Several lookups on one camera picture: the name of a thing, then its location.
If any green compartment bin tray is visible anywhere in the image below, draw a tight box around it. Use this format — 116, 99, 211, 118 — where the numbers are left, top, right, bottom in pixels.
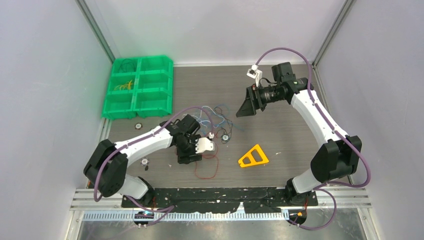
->
102, 55, 174, 120

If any yellow wire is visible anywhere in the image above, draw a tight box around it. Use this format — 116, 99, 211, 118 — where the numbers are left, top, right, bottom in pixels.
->
113, 79, 134, 92

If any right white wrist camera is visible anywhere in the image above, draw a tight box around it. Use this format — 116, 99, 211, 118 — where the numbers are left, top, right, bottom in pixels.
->
246, 64, 263, 87

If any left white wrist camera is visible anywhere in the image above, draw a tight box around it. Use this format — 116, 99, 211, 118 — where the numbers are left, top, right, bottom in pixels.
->
195, 132, 216, 154

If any white wire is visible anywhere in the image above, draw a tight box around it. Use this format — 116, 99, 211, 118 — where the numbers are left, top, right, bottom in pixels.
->
192, 110, 216, 132

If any red wire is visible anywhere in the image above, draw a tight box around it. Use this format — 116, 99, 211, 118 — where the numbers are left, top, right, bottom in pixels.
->
193, 142, 220, 180

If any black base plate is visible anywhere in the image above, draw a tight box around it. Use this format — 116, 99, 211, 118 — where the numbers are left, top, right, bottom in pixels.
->
119, 186, 318, 214

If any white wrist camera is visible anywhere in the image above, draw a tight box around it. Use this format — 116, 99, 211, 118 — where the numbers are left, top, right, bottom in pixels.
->
195, 132, 216, 154
246, 64, 263, 87

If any poker chip far left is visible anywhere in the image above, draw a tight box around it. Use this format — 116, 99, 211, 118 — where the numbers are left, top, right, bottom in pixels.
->
134, 122, 143, 130

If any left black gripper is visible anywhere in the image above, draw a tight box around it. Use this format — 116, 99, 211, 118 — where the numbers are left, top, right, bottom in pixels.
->
175, 135, 202, 164

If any aluminium front rail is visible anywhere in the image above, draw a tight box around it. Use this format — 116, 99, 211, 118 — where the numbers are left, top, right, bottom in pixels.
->
70, 187, 372, 222

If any poker chip lower left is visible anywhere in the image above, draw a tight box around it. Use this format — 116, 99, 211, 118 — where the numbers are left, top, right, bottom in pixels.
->
140, 158, 149, 166

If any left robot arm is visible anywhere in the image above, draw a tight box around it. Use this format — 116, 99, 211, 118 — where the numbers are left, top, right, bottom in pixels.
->
83, 114, 215, 207

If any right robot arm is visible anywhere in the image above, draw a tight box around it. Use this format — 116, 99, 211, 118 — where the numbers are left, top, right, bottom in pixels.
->
236, 62, 362, 205

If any yellow triangular plastic piece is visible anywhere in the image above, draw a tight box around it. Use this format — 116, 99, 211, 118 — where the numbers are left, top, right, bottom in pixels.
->
237, 144, 270, 168

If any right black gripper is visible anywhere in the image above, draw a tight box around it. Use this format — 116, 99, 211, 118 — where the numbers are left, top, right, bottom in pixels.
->
236, 83, 285, 118

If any purple wire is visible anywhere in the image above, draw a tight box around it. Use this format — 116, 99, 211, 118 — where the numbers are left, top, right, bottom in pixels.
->
117, 58, 140, 74

